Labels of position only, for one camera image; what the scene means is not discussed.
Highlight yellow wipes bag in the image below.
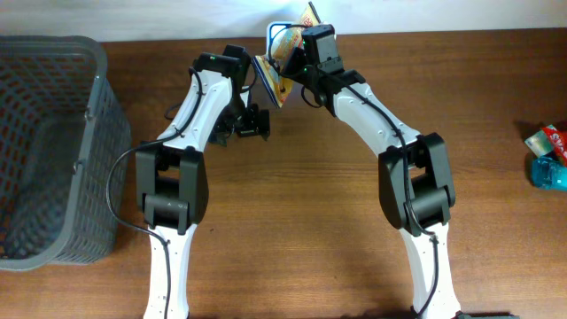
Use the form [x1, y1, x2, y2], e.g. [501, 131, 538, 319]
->
[252, 1, 322, 108]

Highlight green tissue pack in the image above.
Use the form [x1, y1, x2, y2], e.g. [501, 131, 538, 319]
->
[524, 129, 554, 158]

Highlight blue mouthwash bottle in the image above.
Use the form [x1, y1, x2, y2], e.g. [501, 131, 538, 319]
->
[531, 156, 566, 191]

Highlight red candy bag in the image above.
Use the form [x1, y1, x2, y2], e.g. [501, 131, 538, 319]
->
[542, 127, 567, 167]

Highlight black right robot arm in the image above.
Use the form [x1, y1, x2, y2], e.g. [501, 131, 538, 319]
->
[280, 24, 462, 318]

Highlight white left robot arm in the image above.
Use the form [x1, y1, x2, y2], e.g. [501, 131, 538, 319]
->
[136, 45, 270, 318]

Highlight white barcode scanner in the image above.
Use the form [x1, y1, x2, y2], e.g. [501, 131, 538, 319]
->
[266, 21, 293, 55]

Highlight grey plastic basket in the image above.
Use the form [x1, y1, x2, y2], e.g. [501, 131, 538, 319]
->
[1, 35, 132, 272]

